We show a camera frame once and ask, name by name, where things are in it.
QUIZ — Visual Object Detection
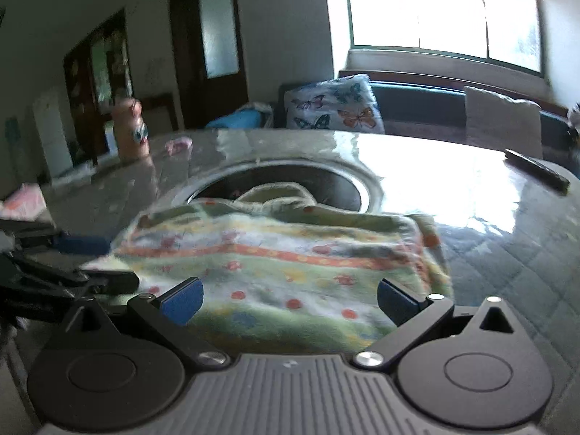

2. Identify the colourful patterned child garment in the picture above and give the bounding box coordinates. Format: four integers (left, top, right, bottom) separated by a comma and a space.
90, 183, 453, 355

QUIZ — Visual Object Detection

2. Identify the pink white box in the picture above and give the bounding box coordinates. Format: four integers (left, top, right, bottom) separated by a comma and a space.
0, 184, 46, 221

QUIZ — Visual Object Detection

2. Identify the pink bottle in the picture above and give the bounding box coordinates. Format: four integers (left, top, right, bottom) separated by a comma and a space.
112, 98, 149, 163

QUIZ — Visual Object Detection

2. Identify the round black induction cooker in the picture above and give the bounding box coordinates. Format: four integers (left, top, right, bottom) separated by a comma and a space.
184, 159, 370, 212

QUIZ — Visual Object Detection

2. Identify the small pink cloth item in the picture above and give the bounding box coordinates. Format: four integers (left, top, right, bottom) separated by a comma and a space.
165, 137, 193, 156

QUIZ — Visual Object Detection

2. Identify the dark glass cabinet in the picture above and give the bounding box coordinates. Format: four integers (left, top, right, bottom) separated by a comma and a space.
63, 10, 134, 162

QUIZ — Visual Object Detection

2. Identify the black remote control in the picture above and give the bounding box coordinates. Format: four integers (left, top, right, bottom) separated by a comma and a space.
504, 149, 570, 194

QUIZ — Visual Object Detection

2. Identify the blue cushion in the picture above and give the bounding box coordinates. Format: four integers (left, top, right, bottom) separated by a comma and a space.
206, 109, 262, 130

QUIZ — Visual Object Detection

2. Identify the teal bench sofa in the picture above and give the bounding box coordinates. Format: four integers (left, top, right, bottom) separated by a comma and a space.
273, 80, 577, 169

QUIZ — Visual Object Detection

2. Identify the grey cushion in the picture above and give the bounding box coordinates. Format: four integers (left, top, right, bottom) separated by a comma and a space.
464, 87, 544, 159

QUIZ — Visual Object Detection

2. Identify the butterfly print pillow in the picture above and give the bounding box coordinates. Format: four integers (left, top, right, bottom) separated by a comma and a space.
283, 74, 385, 134

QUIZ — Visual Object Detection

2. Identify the dark wooden door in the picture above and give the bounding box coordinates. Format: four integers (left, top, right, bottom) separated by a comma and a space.
168, 0, 249, 130

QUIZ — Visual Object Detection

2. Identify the window with green frame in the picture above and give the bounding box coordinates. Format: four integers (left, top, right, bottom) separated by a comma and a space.
347, 0, 543, 74

